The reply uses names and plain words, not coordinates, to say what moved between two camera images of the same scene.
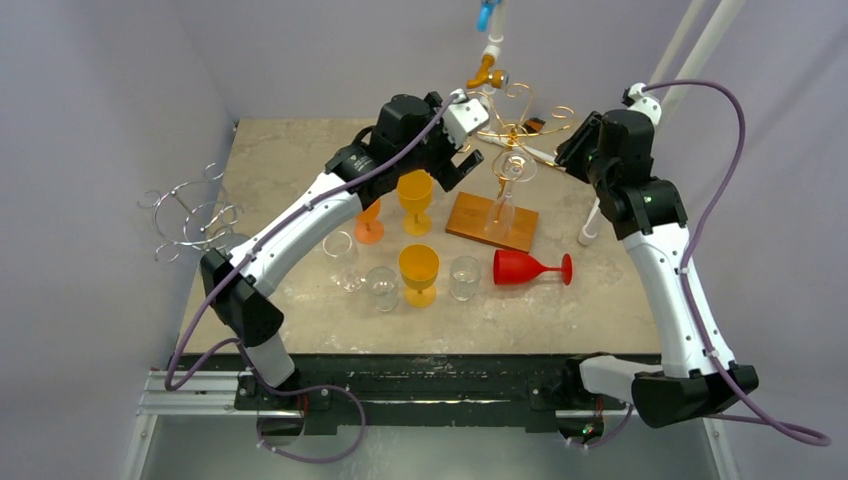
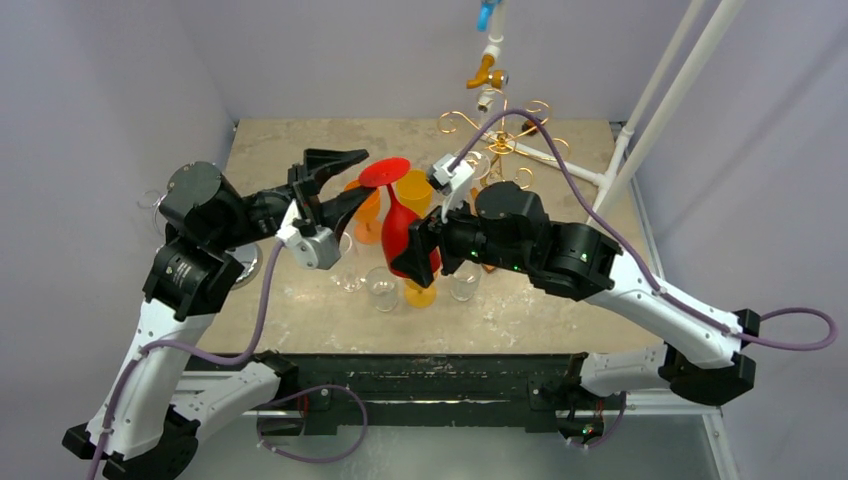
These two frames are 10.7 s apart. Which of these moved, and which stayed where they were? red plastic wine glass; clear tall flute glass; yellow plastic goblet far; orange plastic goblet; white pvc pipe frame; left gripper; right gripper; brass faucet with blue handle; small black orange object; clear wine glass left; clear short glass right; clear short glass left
Moved: clear tall flute glass; red plastic wine glass; right gripper; left gripper
Stayed: small black orange object; clear short glass left; orange plastic goblet; clear wine glass left; clear short glass right; yellow plastic goblet far; brass faucet with blue handle; white pvc pipe frame
